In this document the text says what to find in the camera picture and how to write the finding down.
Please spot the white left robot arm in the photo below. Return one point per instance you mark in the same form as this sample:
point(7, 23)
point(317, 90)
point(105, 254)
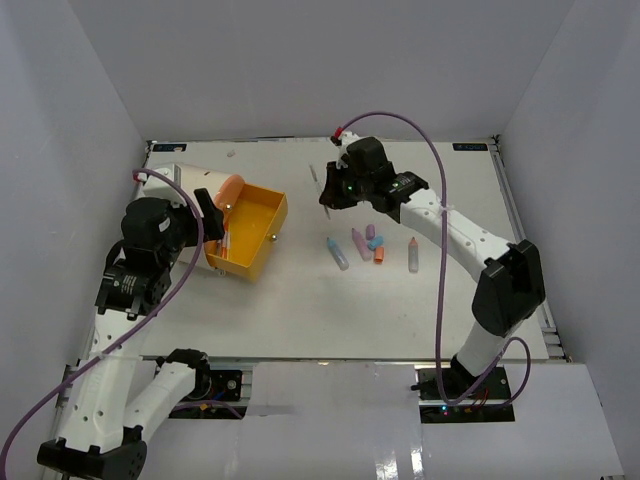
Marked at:
point(105, 435)

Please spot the light blue highlighter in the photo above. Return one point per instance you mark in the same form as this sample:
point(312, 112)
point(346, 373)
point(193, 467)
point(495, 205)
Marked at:
point(337, 254)

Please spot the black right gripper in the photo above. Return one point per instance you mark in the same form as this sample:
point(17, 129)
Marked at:
point(331, 196)

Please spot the cream cylindrical drawer organizer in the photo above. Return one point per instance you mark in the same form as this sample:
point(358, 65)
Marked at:
point(192, 178)

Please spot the pink purple highlighter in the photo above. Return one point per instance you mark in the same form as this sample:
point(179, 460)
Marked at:
point(361, 245)

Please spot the blue highlighter cap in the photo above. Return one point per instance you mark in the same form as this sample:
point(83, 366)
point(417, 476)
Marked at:
point(375, 242)

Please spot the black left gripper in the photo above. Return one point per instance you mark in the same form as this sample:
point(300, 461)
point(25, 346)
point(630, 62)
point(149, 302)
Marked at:
point(213, 217)

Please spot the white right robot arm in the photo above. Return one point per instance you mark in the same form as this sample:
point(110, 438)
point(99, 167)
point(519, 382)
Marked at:
point(508, 276)

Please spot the blue slim pen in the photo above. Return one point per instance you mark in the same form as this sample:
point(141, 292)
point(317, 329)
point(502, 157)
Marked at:
point(319, 189)

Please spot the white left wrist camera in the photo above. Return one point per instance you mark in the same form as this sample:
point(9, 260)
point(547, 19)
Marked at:
point(153, 187)

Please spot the orange top drawer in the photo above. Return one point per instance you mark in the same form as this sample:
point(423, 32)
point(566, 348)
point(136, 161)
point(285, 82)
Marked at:
point(227, 188)

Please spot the purple highlighter cap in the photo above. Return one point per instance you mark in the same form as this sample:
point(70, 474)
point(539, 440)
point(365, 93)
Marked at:
point(370, 232)

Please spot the yellow drawer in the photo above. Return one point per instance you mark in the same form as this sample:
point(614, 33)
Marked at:
point(257, 217)

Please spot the orange clear highlighter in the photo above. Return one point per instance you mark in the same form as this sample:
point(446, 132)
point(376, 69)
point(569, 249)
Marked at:
point(413, 255)

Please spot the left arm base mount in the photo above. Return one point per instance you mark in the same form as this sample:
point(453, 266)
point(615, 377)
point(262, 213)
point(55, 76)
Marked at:
point(218, 394)

